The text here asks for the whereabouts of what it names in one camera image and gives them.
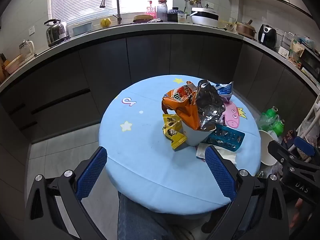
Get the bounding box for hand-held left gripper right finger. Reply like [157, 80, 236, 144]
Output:
[204, 145, 291, 240]

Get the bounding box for wicker basket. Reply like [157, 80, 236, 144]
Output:
[3, 54, 25, 75]

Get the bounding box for orange snack bag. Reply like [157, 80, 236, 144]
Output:
[161, 81, 201, 131]

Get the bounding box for yellow candy wrapper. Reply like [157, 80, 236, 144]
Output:
[162, 114, 188, 151]

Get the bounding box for white paper bucket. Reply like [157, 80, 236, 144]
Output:
[258, 129, 283, 166]

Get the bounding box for wooden bowl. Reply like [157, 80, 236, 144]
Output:
[132, 14, 154, 24]

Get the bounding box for green and white food packets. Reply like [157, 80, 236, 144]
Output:
[288, 38, 306, 68]

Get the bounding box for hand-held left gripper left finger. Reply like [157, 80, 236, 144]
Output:
[24, 146, 110, 240]

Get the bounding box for light blue basin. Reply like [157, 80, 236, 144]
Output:
[72, 22, 94, 37]

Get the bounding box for green plastic bottle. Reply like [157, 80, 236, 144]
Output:
[265, 106, 279, 120]
[272, 119, 286, 137]

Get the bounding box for person's right hand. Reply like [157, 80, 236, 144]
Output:
[289, 197, 313, 230]

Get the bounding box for pink soap bottle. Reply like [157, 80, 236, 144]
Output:
[146, 0, 156, 16]

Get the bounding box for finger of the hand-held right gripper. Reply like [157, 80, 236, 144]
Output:
[294, 136, 320, 165]
[267, 140, 302, 165]

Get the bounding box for white window blinds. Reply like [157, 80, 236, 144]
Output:
[51, 0, 174, 26]

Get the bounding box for white paper napkin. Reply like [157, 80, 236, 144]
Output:
[195, 143, 237, 165]

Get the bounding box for dark blue ceramic pot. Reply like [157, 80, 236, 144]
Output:
[167, 7, 186, 23]

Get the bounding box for black countertop oven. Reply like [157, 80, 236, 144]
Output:
[299, 47, 320, 81]

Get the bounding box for yellow glass bowl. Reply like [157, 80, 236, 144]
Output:
[224, 20, 237, 32]

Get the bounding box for black air fryer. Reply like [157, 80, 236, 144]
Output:
[257, 24, 278, 49]

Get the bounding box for glass jar with red lid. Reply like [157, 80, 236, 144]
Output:
[156, 0, 168, 21]

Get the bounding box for grey kitchen countertop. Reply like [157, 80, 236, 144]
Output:
[0, 21, 320, 93]

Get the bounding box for white cup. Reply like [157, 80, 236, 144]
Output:
[181, 122, 217, 147]

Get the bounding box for dark grey kitchen cabinets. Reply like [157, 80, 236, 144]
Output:
[0, 34, 320, 144]

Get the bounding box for round light blue table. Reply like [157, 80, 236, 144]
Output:
[99, 75, 262, 215]

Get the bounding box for glass kettle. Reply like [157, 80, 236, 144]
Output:
[19, 39, 36, 58]

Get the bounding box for silver foil bag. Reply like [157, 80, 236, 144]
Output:
[195, 79, 226, 132]

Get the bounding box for brown casserole pot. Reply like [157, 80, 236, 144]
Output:
[235, 19, 257, 37]

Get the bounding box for white electric cooker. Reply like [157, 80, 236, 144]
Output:
[190, 7, 220, 27]

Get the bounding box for steel kettle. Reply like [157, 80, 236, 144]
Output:
[44, 19, 70, 48]

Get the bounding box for white wire rack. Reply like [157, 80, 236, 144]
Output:
[295, 94, 320, 157]

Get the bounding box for blue plastic blister tray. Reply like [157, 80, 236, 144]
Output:
[200, 124, 246, 153]

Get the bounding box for person's jeans leg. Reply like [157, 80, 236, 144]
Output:
[117, 191, 192, 240]

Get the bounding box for blue and white snack bag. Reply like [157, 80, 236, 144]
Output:
[214, 81, 234, 104]

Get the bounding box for clear plastic bag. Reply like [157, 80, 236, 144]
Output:
[256, 110, 285, 138]

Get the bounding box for white storage containers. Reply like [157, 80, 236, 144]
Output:
[277, 32, 295, 60]

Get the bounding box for chrome kitchen faucet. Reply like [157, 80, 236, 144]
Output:
[99, 0, 123, 25]

